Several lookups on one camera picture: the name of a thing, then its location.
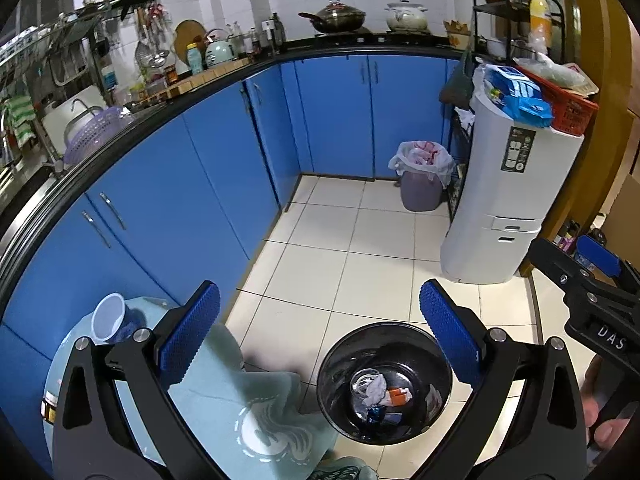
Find green striped towel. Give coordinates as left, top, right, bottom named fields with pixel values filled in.
left=2, top=92, right=36, bottom=147

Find person's right hand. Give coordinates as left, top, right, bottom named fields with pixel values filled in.
left=583, top=395, right=632, bottom=453

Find grey bin with bag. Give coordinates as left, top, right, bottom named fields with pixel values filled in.
left=389, top=140, right=456, bottom=212

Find yellow snack box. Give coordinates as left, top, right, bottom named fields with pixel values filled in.
left=443, top=19, right=472, bottom=50

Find dark kitchen window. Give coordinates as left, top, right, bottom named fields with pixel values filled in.
left=0, top=0, right=76, bottom=51

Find blue kitchen base cabinets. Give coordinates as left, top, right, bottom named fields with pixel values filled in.
left=0, top=52, right=468, bottom=386

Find purple plastic basket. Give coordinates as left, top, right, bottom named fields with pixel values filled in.
left=63, top=106, right=135, bottom=165

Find light blue tablecloth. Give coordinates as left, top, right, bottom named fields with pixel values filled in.
left=42, top=296, right=338, bottom=480

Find purple spray can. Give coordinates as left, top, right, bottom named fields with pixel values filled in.
left=557, top=220, right=581, bottom=253

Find blue plastic packet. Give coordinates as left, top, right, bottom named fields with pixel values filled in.
left=517, top=99, right=553, bottom=128

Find blue white wipes pack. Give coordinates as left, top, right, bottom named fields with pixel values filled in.
left=482, top=65, right=545, bottom=112

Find white round lid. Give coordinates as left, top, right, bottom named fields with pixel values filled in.
left=351, top=369, right=382, bottom=395

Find wooden door frame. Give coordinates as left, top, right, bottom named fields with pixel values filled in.
left=520, top=0, right=640, bottom=281

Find red plastic basket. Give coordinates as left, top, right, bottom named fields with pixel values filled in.
left=514, top=57, right=599, bottom=136

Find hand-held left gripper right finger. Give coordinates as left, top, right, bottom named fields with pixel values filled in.
left=415, top=279, right=588, bottom=480

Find hanging metal ladles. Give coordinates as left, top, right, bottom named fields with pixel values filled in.
left=135, top=2, right=171, bottom=68

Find grey green plastic bag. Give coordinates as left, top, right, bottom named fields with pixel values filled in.
left=520, top=52, right=586, bottom=88

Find black metal shelf rack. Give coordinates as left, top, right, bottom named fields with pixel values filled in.
left=447, top=0, right=568, bottom=221

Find white tissue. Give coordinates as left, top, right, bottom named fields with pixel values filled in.
left=362, top=377, right=388, bottom=406

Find chrome sink faucet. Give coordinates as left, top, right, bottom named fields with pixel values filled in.
left=35, top=122, right=66, bottom=173

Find wooden slat board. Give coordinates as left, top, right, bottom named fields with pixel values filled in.
left=165, top=57, right=251, bottom=98

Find black oil dispenser bottle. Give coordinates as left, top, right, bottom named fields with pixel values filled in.
left=267, top=12, right=288, bottom=55

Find dark green hanging bag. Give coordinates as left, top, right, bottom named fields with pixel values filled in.
left=439, top=50, right=475, bottom=106

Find wok with glass lid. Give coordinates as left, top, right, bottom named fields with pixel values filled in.
left=298, top=0, right=367, bottom=33

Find white tall plastic cabinet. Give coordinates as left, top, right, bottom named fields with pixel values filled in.
left=440, top=92, right=586, bottom=285

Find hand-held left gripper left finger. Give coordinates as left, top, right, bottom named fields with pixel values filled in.
left=52, top=280, right=223, bottom=480

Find mint green kettle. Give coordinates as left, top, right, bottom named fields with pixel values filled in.
left=205, top=30, right=236, bottom=67

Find metal dish rack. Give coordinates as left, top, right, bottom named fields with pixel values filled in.
left=0, top=15, right=108, bottom=91

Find yellow spray bottle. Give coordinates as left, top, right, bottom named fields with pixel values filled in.
left=529, top=0, right=553, bottom=48

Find round wooden cutting board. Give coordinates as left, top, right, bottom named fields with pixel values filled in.
left=174, top=20, right=206, bottom=63

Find black trash bin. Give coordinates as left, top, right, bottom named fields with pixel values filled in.
left=316, top=322, right=455, bottom=445

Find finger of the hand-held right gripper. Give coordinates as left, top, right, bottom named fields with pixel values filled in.
left=575, top=234, right=640, bottom=291
left=530, top=237, right=621, bottom=297

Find white ceramic pot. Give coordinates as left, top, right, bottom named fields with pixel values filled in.
left=385, top=1, right=431, bottom=32

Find black gas stove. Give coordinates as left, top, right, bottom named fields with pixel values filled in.
left=312, top=27, right=436, bottom=43

